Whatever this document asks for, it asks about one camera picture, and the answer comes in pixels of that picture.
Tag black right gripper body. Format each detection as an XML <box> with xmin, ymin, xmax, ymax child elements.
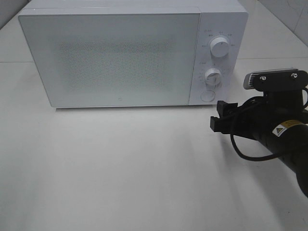
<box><xmin>229</xmin><ymin>90</ymin><xmax>306</xmax><ymax>149</ymax></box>

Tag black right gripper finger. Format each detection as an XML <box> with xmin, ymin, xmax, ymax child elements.
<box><xmin>210</xmin><ymin>116</ymin><xmax>231</xmax><ymax>134</ymax></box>
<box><xmin>216</xmin><ymin>101</ymin><xmax>240</xmax><ymax>118</ymax></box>

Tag round white door button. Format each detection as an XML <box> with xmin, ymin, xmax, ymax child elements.
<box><xmin>200</xmin><ymin>90</ymin><xmax>216</xmax><ymax>102</ymax></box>

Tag white round knob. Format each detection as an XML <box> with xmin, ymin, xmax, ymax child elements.
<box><xmin>204</xmin><ymin>68</ymin><xmax>222</xmax><ymax>86</ymax></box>
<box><xmin>210</xmin><ymin>36</ymin><xmax>230</xmax><ymax>58</ymax></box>

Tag white microwave door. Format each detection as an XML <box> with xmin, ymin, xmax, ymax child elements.
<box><xmin>19</xmin><ymin>13</ymin><xmax>200</xmax><ymax>108</ymax></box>

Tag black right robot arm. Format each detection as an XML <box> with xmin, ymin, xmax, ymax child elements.
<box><xmin>210</xmin><ymin>88</ymin><xmax>308</xmax><ymax>195</ymax></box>

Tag white microwave oven body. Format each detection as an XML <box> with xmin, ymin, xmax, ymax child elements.
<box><xmin>18</xmin><ymin>0</ymin><xmax>248</xmax><ymax>106</ymax></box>

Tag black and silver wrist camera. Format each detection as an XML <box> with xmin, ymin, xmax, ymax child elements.
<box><xmin>243</xmin><ymin>68</ymin><xmax>308</xmax><ymax>92</ymax></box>

